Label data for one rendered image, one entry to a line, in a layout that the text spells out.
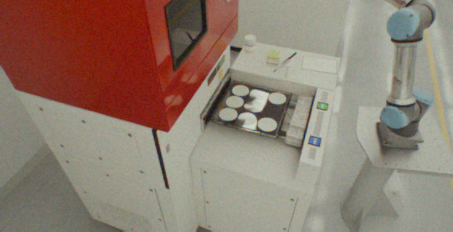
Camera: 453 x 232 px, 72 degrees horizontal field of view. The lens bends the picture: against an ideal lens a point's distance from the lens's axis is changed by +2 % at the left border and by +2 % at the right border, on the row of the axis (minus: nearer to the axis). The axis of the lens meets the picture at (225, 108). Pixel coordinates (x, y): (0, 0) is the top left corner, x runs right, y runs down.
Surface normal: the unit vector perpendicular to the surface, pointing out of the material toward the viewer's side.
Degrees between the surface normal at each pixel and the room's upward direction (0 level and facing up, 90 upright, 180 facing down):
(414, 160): 0
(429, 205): 0
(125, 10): 90
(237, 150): 0
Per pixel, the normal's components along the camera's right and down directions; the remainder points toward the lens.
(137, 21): -0.35, 0.65
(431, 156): 0.00, -0.73
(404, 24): -0.83, 0.23
